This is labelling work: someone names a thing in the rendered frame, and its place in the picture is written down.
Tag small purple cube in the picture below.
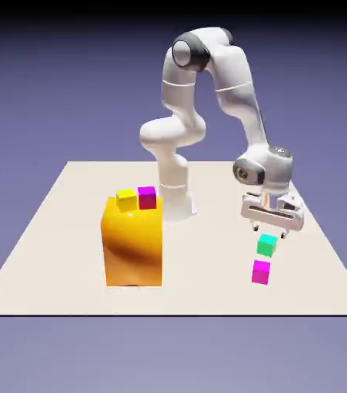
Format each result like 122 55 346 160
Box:
137 186 157 211

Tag small yellow cube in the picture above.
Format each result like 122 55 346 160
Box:
115 188 138 213

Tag small green cube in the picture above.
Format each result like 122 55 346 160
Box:
256 233 279 258

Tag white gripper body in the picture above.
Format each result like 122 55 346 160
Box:
240 192 306 232

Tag small magenta cube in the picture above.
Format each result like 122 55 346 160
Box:
251 259 271 286

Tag large orange box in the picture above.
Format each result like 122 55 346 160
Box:
100 195 164 288

